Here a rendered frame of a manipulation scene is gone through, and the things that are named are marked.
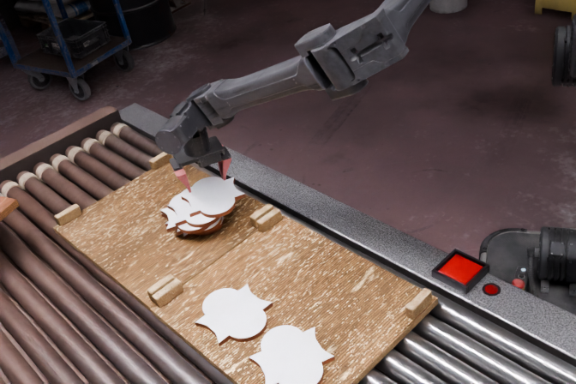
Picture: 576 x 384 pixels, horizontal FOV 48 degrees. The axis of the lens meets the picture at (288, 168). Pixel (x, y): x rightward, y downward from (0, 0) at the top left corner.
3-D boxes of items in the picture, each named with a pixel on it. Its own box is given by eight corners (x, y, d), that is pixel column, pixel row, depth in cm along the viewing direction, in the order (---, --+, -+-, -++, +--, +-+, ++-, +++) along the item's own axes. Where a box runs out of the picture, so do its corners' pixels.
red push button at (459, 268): (456, 258, 125) (456, 253, 124) (483, 272, 121) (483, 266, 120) (437, 276, 122) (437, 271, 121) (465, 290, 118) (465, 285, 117)
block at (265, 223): (278, 216, 141) (275, 206, 139) (283, 219, 140) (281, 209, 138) (257, 231, 138) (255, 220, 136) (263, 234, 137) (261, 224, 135)
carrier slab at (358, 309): (282, 219, 142) (281, 213, 141) (438, 303, 115) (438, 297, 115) (152, 314, 125) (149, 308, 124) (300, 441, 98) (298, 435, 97)
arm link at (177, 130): (237, 114, 132) (212, 80, 129) (215, 144, 124) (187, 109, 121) (197, 135, 139) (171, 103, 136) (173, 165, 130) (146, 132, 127)
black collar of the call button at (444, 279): (455, 255, 126) (454, 248, 125) (489, 271, 121) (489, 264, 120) (431, 277, 122) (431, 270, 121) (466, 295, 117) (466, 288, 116)
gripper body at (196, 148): (225, 156, 139) (219, 126, 135) (180, 171, 136) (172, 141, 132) (217, 142, 144) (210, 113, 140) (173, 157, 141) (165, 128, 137)
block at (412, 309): (425, 297, 115) (424, 285, 114) (434, 301, 114) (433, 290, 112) (405, 316, 112) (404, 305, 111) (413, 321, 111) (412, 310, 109)
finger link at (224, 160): (237, 185, 143) (230, 149, 138) (207, 195, 142) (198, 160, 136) (228, 170, 149) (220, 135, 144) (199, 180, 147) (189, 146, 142)
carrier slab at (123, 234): (174, 160, 170) (172, 155, 169) (281, 218, 143) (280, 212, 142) (55, 232, 152) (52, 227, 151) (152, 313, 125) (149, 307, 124)
